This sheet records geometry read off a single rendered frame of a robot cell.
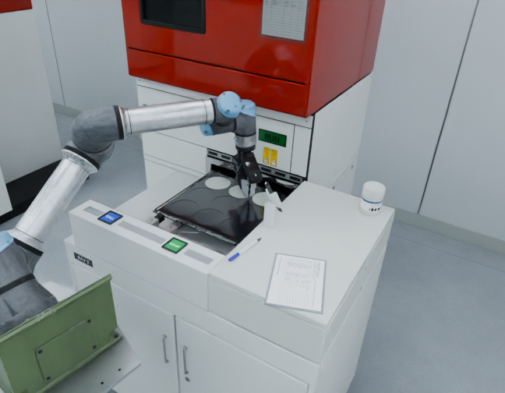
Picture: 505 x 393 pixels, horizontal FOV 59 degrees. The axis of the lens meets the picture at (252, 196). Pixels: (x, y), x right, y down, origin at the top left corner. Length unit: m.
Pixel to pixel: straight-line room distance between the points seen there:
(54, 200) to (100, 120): 0.27
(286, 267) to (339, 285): 0.15
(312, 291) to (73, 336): 0.59
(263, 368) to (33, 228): 0.75
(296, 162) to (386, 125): 1.53
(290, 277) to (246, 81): 0.73
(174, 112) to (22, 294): 0.61
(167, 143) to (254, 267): 0.92
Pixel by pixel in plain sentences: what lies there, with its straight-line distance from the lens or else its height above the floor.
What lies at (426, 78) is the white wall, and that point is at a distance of 2.99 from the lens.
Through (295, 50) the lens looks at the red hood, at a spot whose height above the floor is 1.44.
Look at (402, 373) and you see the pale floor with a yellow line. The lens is 2.37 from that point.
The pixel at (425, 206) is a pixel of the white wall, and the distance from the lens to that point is 3.29.
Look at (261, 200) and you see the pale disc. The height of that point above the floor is 0.90.
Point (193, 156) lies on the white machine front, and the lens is 1.94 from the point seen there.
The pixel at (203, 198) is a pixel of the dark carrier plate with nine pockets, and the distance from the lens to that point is 1.67.
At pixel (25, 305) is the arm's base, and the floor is 1.00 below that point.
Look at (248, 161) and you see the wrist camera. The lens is 1.54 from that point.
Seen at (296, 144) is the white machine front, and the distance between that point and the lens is 1.64.
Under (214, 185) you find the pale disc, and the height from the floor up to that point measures 0.90.
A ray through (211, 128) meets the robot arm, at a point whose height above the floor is 1.21.
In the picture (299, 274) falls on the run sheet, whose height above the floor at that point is 0.97.
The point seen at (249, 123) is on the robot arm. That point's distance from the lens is 1.50.
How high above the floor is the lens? 1.77
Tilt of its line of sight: 31 degrees down
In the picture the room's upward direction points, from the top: 3 degrees clockwise
